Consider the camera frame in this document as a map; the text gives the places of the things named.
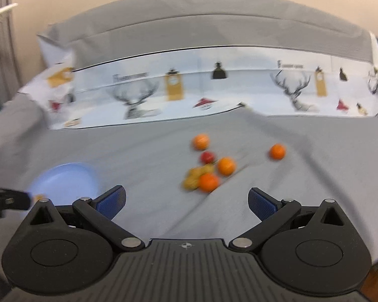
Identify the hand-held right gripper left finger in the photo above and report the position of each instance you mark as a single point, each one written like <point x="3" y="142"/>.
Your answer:
<point x="111" y="200"/>

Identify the light blue plate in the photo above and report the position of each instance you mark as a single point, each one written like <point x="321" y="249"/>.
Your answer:
<point x="66" y="181"/>

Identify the red cherry tomato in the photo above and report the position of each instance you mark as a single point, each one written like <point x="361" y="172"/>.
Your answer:
<point x="208" y="157"/>

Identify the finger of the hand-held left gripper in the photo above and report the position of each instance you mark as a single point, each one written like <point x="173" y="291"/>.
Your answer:
<point x="9" y="199"/>

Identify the grey bed sheet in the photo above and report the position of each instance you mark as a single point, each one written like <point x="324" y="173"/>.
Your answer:
<point x="145" y="151"/>

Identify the orange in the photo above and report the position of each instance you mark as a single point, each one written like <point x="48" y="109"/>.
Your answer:
<point x="200" y="142"/>
<point x="208" y="182"/>
<point x="277" y="151"/>
<point x="226" y="166"/>

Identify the deer print quilt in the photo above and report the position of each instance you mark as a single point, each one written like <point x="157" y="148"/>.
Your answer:
<point x="208" y="78"/>

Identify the grey curtain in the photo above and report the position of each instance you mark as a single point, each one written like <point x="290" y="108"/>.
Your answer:
<point x="0" y="56"/>

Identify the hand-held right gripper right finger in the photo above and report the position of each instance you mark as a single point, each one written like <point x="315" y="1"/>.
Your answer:
<point x="262" y="203"/>

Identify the white plastic hanger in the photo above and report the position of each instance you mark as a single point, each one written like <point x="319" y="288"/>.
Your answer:
<point x="1" y="10"/>

